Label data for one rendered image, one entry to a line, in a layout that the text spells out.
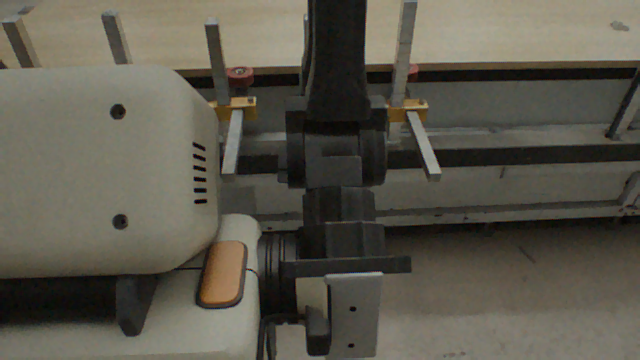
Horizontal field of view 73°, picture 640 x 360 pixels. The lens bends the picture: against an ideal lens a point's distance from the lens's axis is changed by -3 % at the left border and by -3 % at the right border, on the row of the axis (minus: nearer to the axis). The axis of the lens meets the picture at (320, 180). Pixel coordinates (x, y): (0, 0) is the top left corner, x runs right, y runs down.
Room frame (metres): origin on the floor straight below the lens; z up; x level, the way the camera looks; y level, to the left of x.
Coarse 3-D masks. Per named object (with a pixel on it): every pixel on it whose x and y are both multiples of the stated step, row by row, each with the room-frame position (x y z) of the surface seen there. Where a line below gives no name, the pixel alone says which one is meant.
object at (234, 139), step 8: (240, 88) 1.20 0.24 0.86; (240, 96) 1.16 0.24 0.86; (232, 112) 1.07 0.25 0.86; (240, 112) 1.07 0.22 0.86; (232, 120) 1.03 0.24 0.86; (240, 120) 1.03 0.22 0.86; (232, 128) 0.99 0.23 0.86; (240, 128) 1.00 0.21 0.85; (232, 136) 0.95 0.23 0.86; (240, 136) 0.97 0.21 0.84; (232, 144) 0.92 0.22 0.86; (240, 144) 0.95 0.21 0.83; (232, 152) 0.88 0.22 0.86; (224, 160) 0.85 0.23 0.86; (232, 160) 0.85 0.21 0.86; (224, 168) 0.82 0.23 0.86; (232, 168) 0.82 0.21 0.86; (224, 176) 0.80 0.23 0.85; (232, 176) 0.80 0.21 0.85
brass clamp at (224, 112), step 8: (216, 104) 1.10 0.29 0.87; (232, 104) 1.10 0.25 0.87; (240, 104) 1.10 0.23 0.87; (248, 104) 1.10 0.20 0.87; (256, 104) 1.13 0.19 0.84; (216, 112) 1.08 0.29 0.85; (224, 112) 1.09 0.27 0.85; (248, 112) 1.09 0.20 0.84; (256, 112) 1.11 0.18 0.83; (224, 120) 1.09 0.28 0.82
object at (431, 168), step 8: (408, 96) 1.20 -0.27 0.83; (408, 112) 1.11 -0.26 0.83; (416, 112) 1.11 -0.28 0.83; (408, 120) 1.08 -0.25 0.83; (416, 120) 1.06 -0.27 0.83; (408, 128) 1.07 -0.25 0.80; (416, 128) 1.02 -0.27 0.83; (416, 136) 0.99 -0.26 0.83; (424, 136) 0.99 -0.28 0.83; (416, 144) 0.97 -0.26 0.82; (424, 144) 0.95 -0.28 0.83; (424, 152) 0.91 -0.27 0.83; (432, 152) 0.91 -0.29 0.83; (424, 160) 0.88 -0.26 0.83; (432, 160) 0.88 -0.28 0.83; (424, 168) 0.87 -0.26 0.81; (432, 168) 0.85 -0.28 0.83; (432, 176) 0.83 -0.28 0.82; (440, 176) 0.83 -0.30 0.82
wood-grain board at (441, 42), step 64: (64, 0) 1.89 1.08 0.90; (128, 0) 1.88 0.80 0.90; (192, 0) 1.87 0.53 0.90; (256, 0) 1.86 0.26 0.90; (384, 0) 1.86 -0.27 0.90; (448, 0) 1.87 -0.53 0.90; (512, 0) 1.88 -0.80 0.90; (576, 0) 1.89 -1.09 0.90; (64, 64) 1.29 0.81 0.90; (192, 64) 1.28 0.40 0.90; (256, 64) 1.28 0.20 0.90; (384, 64) 1.28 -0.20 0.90; (448, 64) 1.29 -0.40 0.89; (512, 64) 1.31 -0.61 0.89; (576, 64) 1.32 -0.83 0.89
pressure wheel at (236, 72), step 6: (234, 66) 1.25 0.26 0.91; (240, 66) 1.25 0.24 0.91; (246, 66) 1.25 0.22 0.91; (228, 72) 1.21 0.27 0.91; (234, 72) 1.22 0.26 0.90; (240, 72) 1.21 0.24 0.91; (246, 72) 1.21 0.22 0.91; (252, 72) 1.21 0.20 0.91; (228, 78) 1.19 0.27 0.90; (234, 78) 1.18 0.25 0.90; (240, 78) 1.18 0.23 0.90; (246, 78) 1.19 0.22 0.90; (252, 78) 1.21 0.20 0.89; (234, 84) 1.18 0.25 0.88; (240, 84) 1.18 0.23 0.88; (246, 84) 1.18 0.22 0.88
